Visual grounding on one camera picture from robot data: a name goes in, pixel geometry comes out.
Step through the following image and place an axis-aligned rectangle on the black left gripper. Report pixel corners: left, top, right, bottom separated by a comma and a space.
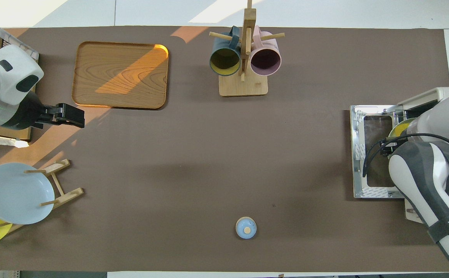
1, 91, 85, 131

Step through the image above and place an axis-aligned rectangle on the glass oven door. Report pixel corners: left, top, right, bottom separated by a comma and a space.
350, 105, 406, 198

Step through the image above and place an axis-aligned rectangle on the wooden plate rack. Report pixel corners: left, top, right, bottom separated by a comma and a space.
0, 158, 84, 234

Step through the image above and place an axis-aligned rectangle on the light blue plate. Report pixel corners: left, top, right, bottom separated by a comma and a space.
0, 162, 55, 225

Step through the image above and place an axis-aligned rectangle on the pink mug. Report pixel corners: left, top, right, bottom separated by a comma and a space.
249, 26, 282, 76

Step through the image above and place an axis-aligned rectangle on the white toaster oven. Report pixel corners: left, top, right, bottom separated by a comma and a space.
396, 87, 449, 232

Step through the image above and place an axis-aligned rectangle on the white checkered basket liner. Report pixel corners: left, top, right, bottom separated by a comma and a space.
0, 15, 40, 62

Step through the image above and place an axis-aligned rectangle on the wooden serving tray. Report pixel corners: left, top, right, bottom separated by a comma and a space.
72, 41, 170, 110

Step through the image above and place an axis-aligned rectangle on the light green plate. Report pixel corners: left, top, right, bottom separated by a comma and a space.
388, 118, 418, 140

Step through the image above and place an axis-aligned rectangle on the brown table mat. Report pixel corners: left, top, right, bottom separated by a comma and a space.
0, 26, 449, 273

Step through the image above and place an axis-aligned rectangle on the wooden mug tree stand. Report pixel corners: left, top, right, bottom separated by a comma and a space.
209, 0, 285, 97

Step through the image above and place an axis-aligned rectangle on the small blue bell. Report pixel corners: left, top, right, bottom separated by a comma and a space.
235, 216, 257, 240

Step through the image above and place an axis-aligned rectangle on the dark blue mug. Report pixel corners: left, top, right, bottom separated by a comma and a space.
209, 26, 242, 77

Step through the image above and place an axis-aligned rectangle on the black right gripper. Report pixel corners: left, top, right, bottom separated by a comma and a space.
379, 136, 407, 157

